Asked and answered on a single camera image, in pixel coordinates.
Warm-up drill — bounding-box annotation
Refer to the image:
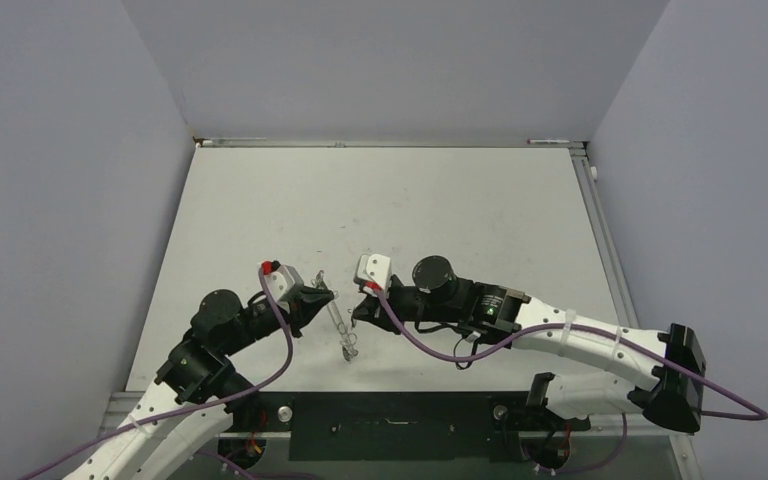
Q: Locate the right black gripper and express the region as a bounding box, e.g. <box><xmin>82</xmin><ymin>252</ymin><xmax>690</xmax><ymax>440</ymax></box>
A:
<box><xmin>354</xmin><ymin>277</ymin><xmax>460</xmax><ymax>334</ymax></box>

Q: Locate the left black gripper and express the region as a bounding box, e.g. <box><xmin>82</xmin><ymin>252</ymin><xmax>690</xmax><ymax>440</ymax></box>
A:
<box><xmin>222</xmin><ymin>285</ymin><xmax>334</xmax><ymax>355</ymax></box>

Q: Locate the key with grey tag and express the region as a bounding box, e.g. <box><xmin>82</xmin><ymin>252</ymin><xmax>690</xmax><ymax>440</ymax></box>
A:
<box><xmin>340</xmin><ymin>333</ymin><xmax>359</xmax><ymax>362</ymax></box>

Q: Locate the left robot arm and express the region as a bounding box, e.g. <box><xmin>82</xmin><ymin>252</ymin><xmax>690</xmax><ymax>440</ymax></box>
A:
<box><xmin>68</xmin><ymin>286</ymin><xmax>335</xmax><ymax>479</ymax></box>

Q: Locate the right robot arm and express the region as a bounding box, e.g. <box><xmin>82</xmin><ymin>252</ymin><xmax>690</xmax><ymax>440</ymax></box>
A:
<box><xmin>351</xmin><ymin>254</ymin><xmax>706</xmax><ymax>434</ymax></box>

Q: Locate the red white marker pen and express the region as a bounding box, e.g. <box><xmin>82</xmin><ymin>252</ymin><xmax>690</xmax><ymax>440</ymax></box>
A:
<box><xmin>527</xmin><ymin>139</ymin><xmax>571</xmax><ymax>146</ymax></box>

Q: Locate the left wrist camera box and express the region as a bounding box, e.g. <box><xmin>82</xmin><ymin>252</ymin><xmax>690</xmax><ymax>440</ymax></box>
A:
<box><xmin>260</xmin><ymin>261</ymin><xmax>304</xmax><ymax>305</ymax></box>

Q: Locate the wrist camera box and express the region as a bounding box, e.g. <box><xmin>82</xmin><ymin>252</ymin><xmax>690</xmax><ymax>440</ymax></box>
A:
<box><xmin>353</xmin><ymin>253</ymin><xmax>392</xmax><ymax>295</ymax></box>
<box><xmin>260</xmin><ymin>261</ymin><xmax>304</xmax><ymax>305</ymax></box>

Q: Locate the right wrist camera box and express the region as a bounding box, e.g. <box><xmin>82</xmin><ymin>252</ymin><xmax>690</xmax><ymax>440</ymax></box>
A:
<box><xmin>353</xmin><ymin>253</ymin><xmax>392</xmax><ymax>295</ymax></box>

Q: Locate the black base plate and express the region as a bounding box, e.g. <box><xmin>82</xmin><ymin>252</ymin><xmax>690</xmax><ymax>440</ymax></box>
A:
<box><xmin>215</xmin><ymin>391</ymin><xmax>591</xmax><ymax>466</ymax></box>

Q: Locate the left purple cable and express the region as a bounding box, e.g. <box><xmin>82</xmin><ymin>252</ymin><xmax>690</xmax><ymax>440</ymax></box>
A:
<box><xmin>16</xmin><ymin>268</ymin><xmax>319</xmax><ymax>480</ymax></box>

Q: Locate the purple cable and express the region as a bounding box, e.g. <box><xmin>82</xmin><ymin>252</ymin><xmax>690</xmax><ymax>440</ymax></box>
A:
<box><xmin>373</xmin><ymin>288</ymin><xmax>768</xmax><ymax>476</ymax></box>
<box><xmin>16</xmin><ymin>268</ymin><xmax>319</xmax><ymax>480</ymax></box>

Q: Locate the aluminium frame rail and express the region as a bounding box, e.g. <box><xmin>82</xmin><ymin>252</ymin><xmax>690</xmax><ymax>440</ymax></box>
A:
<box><xmin>569</xmin><ymin>142</ymin><xmax>640</xmax><ymax>328</ymax></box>

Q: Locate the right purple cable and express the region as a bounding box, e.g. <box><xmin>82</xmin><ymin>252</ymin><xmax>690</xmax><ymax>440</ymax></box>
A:
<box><xmin>373</xmin><ymin>288</ymin><xmax>768</xmax><ymax>476</ymax></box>

